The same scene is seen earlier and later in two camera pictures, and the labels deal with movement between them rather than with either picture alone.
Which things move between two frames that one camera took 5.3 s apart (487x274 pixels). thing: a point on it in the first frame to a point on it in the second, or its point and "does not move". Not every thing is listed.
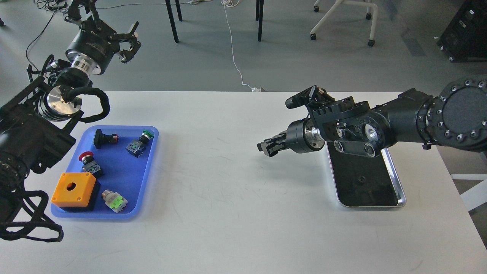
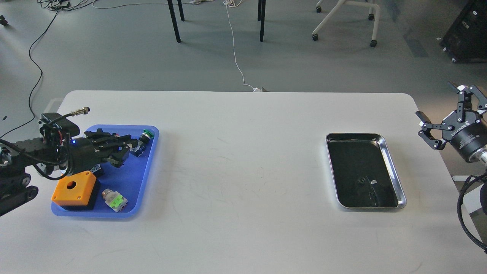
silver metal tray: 363,181 does not move
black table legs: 169,7 does not move
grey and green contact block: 114,200 does not move
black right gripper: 303,136 to 466,136
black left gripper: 96,43 to 83,153
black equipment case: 465,39 does not move
